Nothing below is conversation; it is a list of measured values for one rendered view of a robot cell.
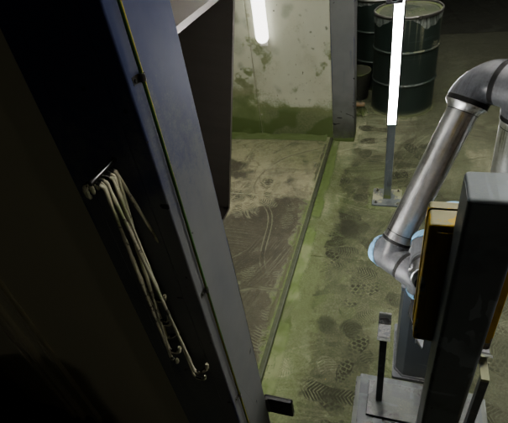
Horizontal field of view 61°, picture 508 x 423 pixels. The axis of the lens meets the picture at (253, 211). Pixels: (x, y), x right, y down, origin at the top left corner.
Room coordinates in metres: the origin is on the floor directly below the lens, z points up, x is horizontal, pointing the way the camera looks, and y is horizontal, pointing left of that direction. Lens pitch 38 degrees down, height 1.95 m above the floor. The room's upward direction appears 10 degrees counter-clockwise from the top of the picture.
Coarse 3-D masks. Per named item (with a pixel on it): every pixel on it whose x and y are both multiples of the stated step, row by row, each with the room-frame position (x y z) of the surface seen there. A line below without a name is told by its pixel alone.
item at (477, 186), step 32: (480, 192) 0.36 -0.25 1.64; (480, 224) 0.34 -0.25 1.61; (448, 256) 0.40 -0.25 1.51; (480, 256) 0.34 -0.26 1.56; (448, 288) 0.36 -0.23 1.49; (480, 288) 0.34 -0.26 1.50; (448, 320) 0.35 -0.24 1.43; (480, 320) 0.33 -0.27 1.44; (448, 352) 0.34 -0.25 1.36; (480, 352) 0.33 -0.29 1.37; (448, 384) 0.34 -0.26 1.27; (448, 416) 0.34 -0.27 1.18
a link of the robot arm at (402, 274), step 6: (408, 258) 0.87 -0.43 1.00; (402, 264) 0.86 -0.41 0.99; (408, 264) 0.85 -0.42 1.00; (396, 270) 0.86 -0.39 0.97; (402, 270) 0.85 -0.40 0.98; (396, 276) 0.85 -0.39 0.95; (402, 276) 0.84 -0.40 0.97; (408, 276) 0.82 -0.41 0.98; (402, 282) 0.83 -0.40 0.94; (408, 282) 0.82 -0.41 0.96; (408, 288) 0.82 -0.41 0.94; (414, 288) 0.80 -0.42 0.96; (408, 294) 0.81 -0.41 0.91; (414, 294) 0.79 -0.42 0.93
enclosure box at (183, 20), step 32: (192, 0) 1.61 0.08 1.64; (224, 0) 1.91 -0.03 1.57; (192, 32) 1.98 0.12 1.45; (224, 32) 1.92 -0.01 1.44; (192, 64) 1.99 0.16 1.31; (224, 64) 1.93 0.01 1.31; (224, 96) 1.94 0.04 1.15; (224, 128) 1.96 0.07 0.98; (224, 160) 1.98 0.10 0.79; (224, 192) 1.99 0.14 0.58
